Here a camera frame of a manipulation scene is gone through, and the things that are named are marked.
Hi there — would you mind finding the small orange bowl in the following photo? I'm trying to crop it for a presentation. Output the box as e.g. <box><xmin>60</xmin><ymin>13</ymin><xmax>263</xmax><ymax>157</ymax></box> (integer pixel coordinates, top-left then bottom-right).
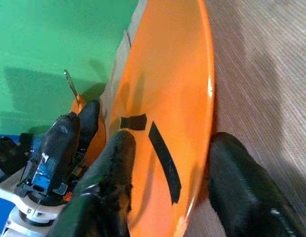
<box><xmin>70</xmin><ymin>92</ymin><xmax>107</xmax><ymax>170</ymax></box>

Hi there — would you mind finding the green table cloth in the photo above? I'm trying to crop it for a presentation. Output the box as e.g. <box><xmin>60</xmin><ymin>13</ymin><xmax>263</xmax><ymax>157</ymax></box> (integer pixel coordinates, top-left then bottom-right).
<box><xmin>0</xmin><ymin>0</ymin><xmax>140</xmax><ymax>136</ymax></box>

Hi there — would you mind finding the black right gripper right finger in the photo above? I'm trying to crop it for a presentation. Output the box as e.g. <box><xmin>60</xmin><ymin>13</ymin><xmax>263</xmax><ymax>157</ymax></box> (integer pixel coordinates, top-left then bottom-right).
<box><xmin>208</xmin><ymin>132</ymin><xmax>306</xmax><ymax>237</ymax></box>

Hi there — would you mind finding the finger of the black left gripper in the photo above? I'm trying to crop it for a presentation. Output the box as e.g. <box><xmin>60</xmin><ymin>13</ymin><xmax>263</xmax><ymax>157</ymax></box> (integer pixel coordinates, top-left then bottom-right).
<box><xmin>77</xmin><ymin>99</ymin><xmax>101</xmax><ymax>152</ymax></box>
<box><xmin>37</xmin><ymin>112</ymin><xmax>81</xmax><ymax>173</ymax></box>

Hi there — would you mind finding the orange plate with black tape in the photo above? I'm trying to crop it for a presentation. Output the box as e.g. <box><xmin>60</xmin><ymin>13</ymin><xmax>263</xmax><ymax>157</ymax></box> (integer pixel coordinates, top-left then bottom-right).
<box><xmin>106</xmin><ymin>0</ymin><xmax>216</xmax><ymax>237</ymax></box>

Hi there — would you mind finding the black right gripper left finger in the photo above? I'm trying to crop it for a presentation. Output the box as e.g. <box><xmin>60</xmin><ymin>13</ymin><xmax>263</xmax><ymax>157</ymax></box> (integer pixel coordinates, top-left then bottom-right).
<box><xmin>48</xmin><ymin>130</ymin><xmax>137</xmax><ymax>237</ymax></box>

